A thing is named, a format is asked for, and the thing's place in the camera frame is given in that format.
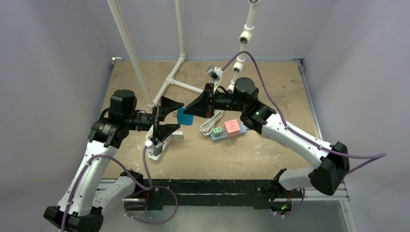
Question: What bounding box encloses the pink cube adapter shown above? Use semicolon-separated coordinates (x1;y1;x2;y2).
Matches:
224;119;240;138

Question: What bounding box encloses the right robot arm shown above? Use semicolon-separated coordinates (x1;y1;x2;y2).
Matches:
184;77;350;197

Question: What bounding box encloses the white PVC pipe frame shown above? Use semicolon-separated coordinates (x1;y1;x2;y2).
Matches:
107;0;261;108

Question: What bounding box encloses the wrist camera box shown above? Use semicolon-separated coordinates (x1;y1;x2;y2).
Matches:
206;65;223;82
145;140;163;160

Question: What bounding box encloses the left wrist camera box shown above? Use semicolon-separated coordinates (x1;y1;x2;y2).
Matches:
145;140;163;160

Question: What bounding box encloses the white USB power strip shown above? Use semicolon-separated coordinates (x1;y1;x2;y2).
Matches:
145;136;172;162

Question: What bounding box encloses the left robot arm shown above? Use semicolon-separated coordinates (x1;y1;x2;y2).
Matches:
44;89;183;232

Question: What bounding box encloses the white power strip cable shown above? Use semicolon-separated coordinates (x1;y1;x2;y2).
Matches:
199;109;224;137

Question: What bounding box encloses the aluminium front rail frame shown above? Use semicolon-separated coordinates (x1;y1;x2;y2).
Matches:
56;177;358;232

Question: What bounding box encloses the green plug adapter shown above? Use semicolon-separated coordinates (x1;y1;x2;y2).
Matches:
212;127;223;136

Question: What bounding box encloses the blue plug adapter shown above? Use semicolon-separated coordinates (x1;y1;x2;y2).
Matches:
173;107;193;126

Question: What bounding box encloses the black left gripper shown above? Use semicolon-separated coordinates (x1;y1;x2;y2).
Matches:
125;97;184;142

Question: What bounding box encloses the white plug adapter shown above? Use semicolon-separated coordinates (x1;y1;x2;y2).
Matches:
171;130;185;141

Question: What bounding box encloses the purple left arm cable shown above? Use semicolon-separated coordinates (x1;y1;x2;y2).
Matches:
60;145;179;232

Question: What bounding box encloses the light blue power strip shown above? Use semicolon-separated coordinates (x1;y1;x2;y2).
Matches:
210;124;248;142

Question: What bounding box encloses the aluminium rail right table edge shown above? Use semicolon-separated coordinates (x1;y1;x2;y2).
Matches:
293;58;323;139

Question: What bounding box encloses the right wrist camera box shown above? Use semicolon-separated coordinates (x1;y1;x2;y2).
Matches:
206;65;223;82

